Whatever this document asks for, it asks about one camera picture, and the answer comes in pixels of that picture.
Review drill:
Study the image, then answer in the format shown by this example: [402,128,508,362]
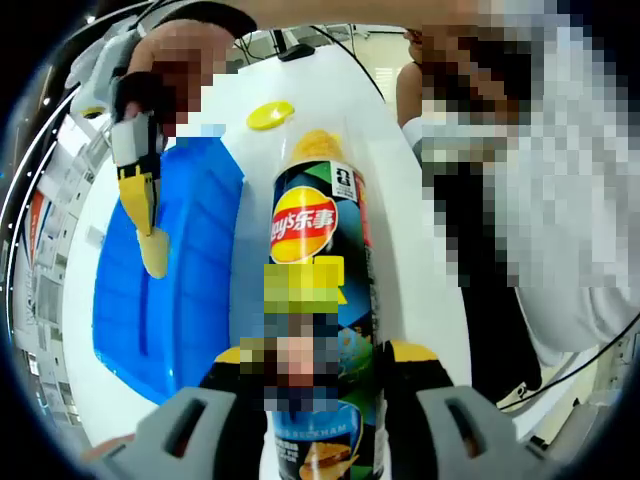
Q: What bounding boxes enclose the blue plastic box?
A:
[91,134,247,407]

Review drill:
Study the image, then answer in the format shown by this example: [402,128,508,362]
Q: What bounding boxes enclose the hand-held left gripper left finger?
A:
[87,347,271,480]

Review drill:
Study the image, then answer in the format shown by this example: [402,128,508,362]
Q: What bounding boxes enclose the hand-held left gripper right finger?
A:
[382,339,549,480]

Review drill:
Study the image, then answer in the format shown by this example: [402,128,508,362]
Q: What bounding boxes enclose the person's left hand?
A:
[82,433,136,462]

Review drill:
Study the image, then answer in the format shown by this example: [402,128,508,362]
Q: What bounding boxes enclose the stack of yellow chips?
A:
[288,128,347,166]

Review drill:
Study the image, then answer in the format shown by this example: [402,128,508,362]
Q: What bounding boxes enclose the single pale chip piece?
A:
[137,225,172,280]

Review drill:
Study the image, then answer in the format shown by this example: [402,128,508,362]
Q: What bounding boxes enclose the person's black trousers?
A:
[458,287,544,407]

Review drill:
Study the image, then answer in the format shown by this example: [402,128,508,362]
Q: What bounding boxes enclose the dark printed chip container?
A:
[259,149,389,480]

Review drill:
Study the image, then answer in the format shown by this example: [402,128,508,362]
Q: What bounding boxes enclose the red blue wall banner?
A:
[27,189,52,266]

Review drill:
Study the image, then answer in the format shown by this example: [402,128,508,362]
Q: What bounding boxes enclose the yellow round container lid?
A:
[245,100,296,132]

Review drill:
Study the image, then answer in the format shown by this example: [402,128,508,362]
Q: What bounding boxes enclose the person's right hand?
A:
[113,22,236,122]

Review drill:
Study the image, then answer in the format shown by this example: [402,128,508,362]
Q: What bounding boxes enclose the black cable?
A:
[498,317,640,412]
[310,23,387,102]

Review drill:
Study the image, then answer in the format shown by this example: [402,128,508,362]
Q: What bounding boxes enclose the black monitor stand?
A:
[271,29,318,64]

